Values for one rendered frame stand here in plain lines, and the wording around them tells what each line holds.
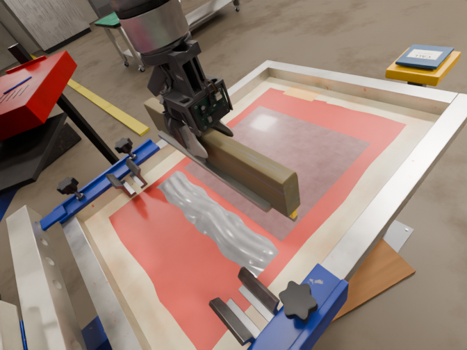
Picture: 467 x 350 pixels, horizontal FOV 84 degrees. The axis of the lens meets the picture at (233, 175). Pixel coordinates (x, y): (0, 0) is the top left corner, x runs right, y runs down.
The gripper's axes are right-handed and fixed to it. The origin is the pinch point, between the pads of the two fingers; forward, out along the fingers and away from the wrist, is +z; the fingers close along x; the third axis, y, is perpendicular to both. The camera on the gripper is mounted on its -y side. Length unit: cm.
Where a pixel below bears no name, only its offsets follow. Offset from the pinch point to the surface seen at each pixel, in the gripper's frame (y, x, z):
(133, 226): -12.5, -20.5, 13.7
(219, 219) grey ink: 4.1, -6.3, 13.0
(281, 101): -12.1, 32.2, 13.7
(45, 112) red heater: -90, -20, 6
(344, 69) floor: -95, 201, 109
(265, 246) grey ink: 15.5, -4.7, 13.4
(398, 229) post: 17, 69, 108
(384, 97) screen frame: 12.5, 41.9, 12.2
